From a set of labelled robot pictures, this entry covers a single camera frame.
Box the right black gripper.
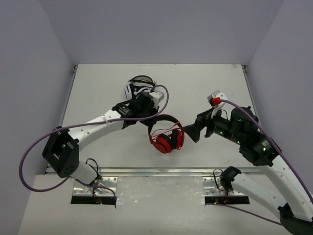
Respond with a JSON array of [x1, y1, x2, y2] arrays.
[[182, 105, 243, 145]]

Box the red black headphones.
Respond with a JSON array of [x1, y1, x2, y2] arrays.
[[148, 114, 185, 154]]

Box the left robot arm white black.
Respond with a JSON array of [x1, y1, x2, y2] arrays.
[[42, 91, 164, 186]]

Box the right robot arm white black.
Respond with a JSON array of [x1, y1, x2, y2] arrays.
[[183, 107, 313, 235]]

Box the white black headphones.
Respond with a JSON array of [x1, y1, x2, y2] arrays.
[[124, 75, 156, 100]]

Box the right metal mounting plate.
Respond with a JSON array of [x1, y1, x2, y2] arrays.
[[202, 176, 245, 197]]

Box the metal mounting plate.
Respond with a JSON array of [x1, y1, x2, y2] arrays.
[[72, 175, 118, 197], [202, 176, 245, 197]]

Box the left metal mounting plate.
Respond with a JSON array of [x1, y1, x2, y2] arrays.
[[72, 175, 118, 197]]

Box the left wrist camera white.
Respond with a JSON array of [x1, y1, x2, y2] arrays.
[[149, 91, 165, 109]]

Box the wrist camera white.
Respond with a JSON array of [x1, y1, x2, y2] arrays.
[[149, 91, 165, 109], [207, 90, 228, 118]]

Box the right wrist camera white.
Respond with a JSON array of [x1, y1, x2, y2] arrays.
[[207, 90, 228, 118]]

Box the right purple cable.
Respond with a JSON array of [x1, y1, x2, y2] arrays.
[[220, 99, 313, 226]]

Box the purple cable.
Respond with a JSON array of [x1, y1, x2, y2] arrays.
[[220, 99, 313, 226], [19, 84, 170, 193]]

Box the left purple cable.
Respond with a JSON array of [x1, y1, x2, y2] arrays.
[[19, 84, 170, 193]]

